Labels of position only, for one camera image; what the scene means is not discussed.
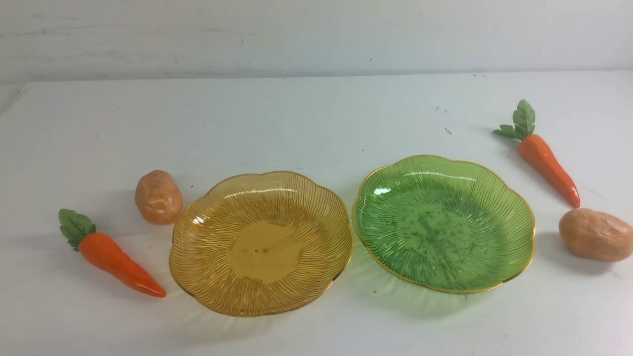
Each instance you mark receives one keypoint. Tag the toy potato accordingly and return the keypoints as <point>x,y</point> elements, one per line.
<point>158,198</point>
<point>596,235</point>

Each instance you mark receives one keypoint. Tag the toy carrot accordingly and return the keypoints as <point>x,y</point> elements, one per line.
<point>537,153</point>
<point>102,251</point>

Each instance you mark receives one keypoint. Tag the amber ribbed plastic plate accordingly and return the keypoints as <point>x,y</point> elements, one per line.
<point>261,244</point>

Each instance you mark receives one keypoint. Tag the green ribbed plastic plate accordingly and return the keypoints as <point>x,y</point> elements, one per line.
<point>447,225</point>

